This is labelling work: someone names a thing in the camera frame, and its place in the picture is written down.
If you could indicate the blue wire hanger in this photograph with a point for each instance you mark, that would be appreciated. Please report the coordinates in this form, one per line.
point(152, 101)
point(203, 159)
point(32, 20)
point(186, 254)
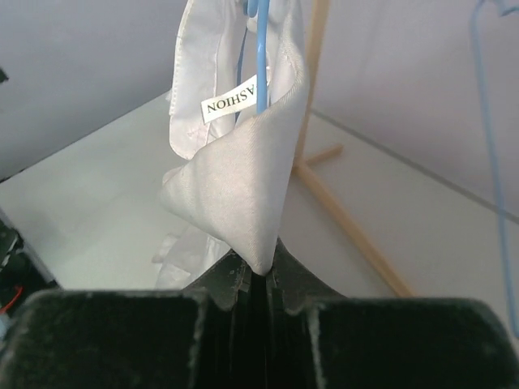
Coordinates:
point(494, 162)
point(252, 9)

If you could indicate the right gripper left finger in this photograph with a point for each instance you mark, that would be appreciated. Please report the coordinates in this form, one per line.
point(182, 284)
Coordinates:
point(217, 326)

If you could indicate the wooden clothes rack frame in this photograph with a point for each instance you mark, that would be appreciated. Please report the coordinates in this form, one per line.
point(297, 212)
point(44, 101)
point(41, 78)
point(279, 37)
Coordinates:
point(302, 167)

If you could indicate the white shirt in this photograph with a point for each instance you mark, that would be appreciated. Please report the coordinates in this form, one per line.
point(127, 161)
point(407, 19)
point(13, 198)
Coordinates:
point(237, 160)

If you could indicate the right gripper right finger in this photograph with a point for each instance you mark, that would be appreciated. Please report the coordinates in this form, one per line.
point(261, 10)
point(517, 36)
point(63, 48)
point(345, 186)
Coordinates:
point(291, 291)

